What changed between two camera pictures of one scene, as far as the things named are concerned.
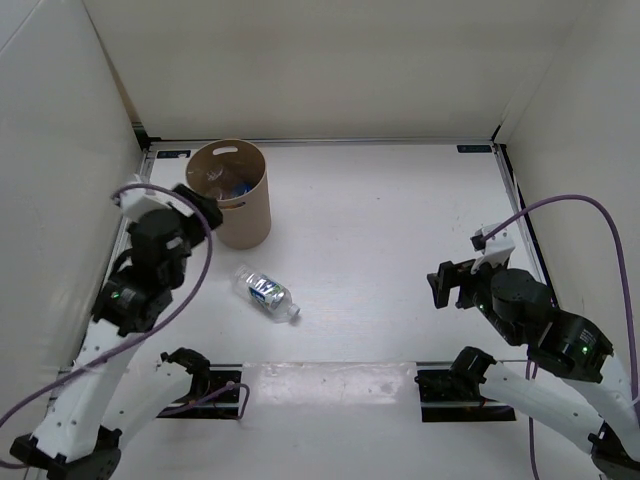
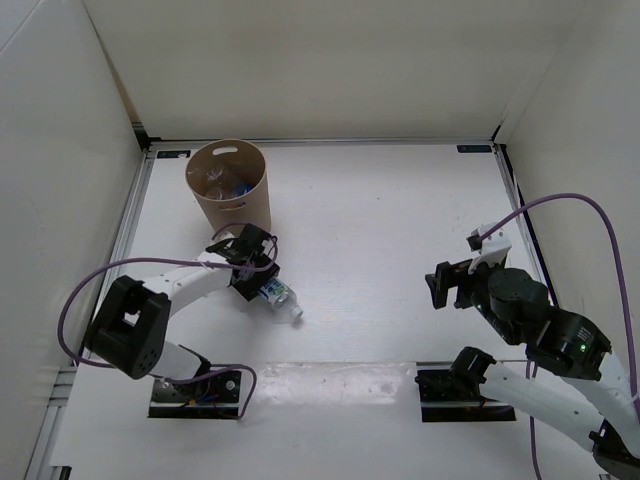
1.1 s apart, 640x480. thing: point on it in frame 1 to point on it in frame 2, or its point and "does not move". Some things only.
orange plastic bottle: x=232 y=206 does not move
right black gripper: x=446 y=269 does not move
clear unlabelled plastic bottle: x=214 y=182 does not move
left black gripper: x=209 y=204 to x=267 y=269
